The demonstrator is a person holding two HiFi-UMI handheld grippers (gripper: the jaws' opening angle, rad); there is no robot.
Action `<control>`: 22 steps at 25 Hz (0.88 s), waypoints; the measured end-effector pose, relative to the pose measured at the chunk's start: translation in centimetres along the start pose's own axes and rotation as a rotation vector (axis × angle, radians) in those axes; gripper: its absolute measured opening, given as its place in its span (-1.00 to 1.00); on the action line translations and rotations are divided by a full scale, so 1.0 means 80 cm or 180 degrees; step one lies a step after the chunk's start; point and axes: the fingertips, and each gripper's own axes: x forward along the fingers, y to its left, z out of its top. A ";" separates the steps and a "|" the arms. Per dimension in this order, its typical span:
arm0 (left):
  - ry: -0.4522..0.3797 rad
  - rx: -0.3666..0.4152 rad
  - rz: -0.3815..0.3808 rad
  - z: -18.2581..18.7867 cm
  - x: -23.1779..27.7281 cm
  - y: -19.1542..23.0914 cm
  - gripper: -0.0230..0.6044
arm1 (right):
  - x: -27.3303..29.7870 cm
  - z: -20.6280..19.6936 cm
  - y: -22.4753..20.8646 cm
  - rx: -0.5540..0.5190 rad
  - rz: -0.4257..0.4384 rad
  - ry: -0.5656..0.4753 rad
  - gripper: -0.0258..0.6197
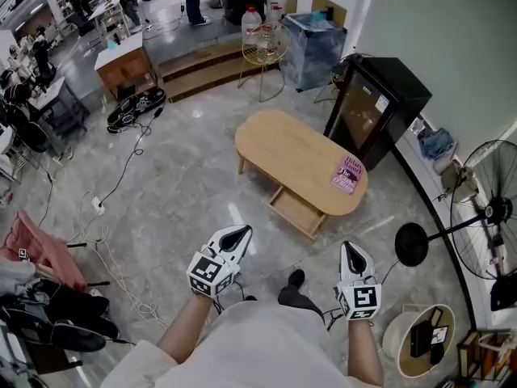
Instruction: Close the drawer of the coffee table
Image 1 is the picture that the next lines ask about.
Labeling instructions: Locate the clear jug with red cap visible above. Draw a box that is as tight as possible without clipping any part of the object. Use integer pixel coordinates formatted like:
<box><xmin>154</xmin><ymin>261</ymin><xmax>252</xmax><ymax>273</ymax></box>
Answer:
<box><xmin>263</xmin><ymin>2</ymin><xmax>284</xmax><ymax>26</ymax></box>

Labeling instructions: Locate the wooden coffee table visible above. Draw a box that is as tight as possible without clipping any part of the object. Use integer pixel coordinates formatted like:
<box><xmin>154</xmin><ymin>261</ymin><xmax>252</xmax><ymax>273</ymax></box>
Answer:
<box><xmin>234</xmin><ymin>108</ymin><xmax>370</xmax><ymax>218</ymax></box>

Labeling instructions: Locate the wooden platform step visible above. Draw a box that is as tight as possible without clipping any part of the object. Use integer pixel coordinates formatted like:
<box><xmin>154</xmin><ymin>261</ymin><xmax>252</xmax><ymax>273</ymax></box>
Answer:
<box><xmin>157</xmin><ymin>40</ymin><xmax>280</xmax><ymax>104</ymax></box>

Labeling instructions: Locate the white cable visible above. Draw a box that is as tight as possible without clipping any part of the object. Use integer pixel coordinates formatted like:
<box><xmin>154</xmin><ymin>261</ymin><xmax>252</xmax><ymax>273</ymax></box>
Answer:
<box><xmin>65</xmin><ymin>189</ymin><xmax>171</xmax><ymax>331</ymax></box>

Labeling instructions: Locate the brown cardboard sheet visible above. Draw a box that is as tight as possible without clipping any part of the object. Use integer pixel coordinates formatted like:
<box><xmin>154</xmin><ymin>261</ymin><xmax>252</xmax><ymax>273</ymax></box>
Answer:
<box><xmin>310</xmin><ymin>0</ymin><xmax>348</xmax><ymax>26</ymax></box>

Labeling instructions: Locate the person's right forearm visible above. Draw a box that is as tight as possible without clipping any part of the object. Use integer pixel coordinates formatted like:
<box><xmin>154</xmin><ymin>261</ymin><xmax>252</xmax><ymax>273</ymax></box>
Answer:
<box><xmin>346</xmin><ymin>318</ymin><xmax>385</xmax><ymax>388</ymax></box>

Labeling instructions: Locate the person's white shirt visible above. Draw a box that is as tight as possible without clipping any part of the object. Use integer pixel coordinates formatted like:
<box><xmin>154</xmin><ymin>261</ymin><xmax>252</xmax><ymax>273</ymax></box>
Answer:
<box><xmin>100</xmin><ymin>300</ymin><xmax>367</xmax><ymax>388</ymax></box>

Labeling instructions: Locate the black bag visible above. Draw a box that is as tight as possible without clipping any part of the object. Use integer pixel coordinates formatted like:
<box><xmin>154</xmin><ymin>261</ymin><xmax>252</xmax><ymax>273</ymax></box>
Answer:
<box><xmin>106</xmin><ymin>87</ymin><xmax>168</xmax><ymax>135</ymax></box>

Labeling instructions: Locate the wooden cabinet with white top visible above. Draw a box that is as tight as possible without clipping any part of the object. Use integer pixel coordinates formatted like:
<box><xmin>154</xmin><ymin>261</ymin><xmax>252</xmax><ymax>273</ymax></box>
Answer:
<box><xmin>93</xmin><ymin>32</ymin><xmax>159</xmax><ymax>103</ymax></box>

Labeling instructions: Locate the gold wire chair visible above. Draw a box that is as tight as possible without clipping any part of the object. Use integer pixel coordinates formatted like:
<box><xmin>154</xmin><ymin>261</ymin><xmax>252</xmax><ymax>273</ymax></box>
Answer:
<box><xmin>237</xmin><ymin>22</ymin><xmax>293</xmax><ymax>104</ymax></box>

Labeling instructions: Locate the black cable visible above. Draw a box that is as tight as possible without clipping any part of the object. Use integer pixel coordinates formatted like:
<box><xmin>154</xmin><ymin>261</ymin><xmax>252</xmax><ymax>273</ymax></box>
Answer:
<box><xmin>97</xmin><ymin>107</ymin><xmax>165</xmax><ymax>209</ymax></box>

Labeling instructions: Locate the black glass-door cabinet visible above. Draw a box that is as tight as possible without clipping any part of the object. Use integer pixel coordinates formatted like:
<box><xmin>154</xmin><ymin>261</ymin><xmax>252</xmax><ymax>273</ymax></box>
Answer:
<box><xmin>322</xmin><ymin>56</ymin><xmax>434</xmax><ymax>172</ymax></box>

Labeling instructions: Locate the black flat box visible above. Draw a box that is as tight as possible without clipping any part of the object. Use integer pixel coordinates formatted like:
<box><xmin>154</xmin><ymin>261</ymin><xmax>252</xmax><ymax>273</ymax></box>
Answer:
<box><xmin>409</xmin><ymin>320</ymin><xmax>434</xmax><ymax>359</ymax></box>

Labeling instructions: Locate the wooden drawer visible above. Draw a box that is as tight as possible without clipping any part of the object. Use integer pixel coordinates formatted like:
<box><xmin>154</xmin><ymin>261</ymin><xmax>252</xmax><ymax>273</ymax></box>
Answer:
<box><xmin>267</xmin><ymin>185</ymin><xmax>329</xmax><ymax>241</ymax></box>

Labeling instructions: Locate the pile of black clothing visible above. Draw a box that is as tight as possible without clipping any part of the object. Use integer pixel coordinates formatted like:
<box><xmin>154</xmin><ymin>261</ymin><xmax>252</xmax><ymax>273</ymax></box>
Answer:
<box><xmin>0</xmin><ymin>278</ymin><xmax>120</xmax><ymax>353</ymax></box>

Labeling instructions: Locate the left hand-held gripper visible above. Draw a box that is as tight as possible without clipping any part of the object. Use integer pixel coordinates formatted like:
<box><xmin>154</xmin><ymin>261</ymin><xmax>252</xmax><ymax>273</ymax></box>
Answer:
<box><xmin>186</xmin><ymin>224</ymin><xmax>254</xmax><ymax>299</ymax></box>

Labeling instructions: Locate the beige bag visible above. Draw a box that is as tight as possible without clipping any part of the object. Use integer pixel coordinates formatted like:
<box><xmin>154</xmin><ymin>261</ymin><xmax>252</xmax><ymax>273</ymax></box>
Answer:
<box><xmin>439</xmin><ymin>159</ymin><xmax>480</xmax><ymax>196</ymax></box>

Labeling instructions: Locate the blue denim cloth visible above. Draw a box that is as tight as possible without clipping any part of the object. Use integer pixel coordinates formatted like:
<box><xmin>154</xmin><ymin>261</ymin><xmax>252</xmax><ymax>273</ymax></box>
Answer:
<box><xmin>416</xmin><ymin>127</ymin><xmax>456</xmax><ymax>162</ymax></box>

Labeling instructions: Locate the grey desk with white top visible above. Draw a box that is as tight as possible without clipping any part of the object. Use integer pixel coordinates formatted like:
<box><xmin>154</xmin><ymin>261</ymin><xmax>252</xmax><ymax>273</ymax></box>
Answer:
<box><xmin>29</xmin><ymin>76</ymin><xmax>90</xmax><ymax>154</ymax></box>

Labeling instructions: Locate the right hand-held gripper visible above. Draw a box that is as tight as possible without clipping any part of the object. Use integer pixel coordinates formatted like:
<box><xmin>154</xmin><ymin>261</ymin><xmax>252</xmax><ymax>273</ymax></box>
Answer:
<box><xmin>334</xmin><ymin>240</ymin><xmax>383</xmax><ymax>322</ymax></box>

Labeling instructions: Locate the round beige basket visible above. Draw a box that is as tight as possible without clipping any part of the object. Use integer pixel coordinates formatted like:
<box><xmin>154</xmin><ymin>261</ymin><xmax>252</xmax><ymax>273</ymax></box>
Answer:
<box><xmin>380</xmin><ymin>302</ymin><xmax>457</xmax><ymax>379</ymax></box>

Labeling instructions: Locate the wooden crate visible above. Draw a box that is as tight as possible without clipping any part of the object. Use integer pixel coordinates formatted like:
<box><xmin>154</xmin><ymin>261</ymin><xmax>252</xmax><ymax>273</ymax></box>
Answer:
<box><xmin>456</xmin><ymin>328</ymin><xmax>517</xmax><ymax>384</ymax></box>

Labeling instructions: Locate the large clear water bottle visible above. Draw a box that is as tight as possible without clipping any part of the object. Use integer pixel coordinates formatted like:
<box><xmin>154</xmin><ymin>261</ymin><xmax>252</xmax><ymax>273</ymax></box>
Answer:
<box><xmin>240</xmin><ymin>5</ymin><xmax>263</xmax><ymax>46</ymax></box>

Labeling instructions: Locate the person's left forearm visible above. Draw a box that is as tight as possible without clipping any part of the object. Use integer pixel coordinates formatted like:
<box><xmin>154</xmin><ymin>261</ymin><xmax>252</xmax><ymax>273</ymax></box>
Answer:
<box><xmin>155</xmin><ymin>293</ymin><xmax>216</xmax><ymax>365</ymax></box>

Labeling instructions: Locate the black standing fan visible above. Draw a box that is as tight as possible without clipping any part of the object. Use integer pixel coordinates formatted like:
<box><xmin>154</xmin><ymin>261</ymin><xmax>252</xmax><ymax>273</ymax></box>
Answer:
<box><xmin>393</xmin><ymin>139</ymin><xmax>517</xmax><ymax>281</ymax></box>

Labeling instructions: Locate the pink book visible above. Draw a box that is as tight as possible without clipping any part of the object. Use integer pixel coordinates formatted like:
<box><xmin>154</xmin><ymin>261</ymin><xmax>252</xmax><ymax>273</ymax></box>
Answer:
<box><xmin>330</xmin><ymin>154</ymin><xmax>366</xmax><ymax>196</ymax></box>

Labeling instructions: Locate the person's dark trouser leg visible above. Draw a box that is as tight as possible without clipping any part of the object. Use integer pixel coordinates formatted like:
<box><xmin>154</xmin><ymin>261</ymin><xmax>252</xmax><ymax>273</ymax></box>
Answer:
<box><xmin>277</xmin><ymin>284</ymin><xmax>326</xmax><ymax>323</ymax></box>

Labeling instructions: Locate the pink cloth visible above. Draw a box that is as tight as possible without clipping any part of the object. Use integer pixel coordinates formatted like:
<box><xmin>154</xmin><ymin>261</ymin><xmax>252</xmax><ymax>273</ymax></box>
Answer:
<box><xmin>0</xmin><ymin>209</ymin><xmax>88</xmax><ymax>293</ymax></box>

